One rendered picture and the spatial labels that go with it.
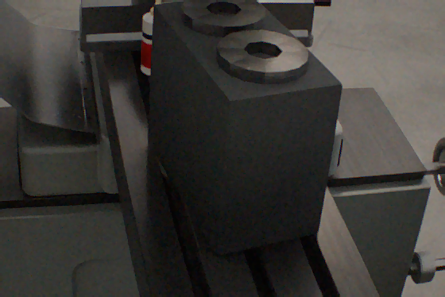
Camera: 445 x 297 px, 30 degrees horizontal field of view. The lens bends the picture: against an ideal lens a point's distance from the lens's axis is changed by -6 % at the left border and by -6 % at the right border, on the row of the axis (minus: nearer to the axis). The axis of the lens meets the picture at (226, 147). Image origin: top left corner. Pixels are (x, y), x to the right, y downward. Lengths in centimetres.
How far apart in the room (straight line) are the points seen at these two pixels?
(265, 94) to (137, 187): 24
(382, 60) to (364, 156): 192
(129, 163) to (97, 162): 25
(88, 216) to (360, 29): 239
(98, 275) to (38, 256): 11
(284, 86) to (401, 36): 277
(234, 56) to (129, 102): 33
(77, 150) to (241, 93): 49
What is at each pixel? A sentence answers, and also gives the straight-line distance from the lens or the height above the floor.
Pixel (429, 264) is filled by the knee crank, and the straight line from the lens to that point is 157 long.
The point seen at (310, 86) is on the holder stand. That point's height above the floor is 110.
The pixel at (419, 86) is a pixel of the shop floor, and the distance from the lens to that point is 323.
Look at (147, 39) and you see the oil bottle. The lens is 118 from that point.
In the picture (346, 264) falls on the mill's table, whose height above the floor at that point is 92.
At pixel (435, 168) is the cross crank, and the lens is 163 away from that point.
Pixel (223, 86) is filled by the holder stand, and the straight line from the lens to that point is 82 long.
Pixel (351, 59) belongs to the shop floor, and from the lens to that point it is 331.
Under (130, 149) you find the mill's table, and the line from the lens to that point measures 106.
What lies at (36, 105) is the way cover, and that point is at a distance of 125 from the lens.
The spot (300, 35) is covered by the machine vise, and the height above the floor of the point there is 93.
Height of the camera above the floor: 151
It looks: 34 degrees down
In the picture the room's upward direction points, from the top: 5 degrees clockwise
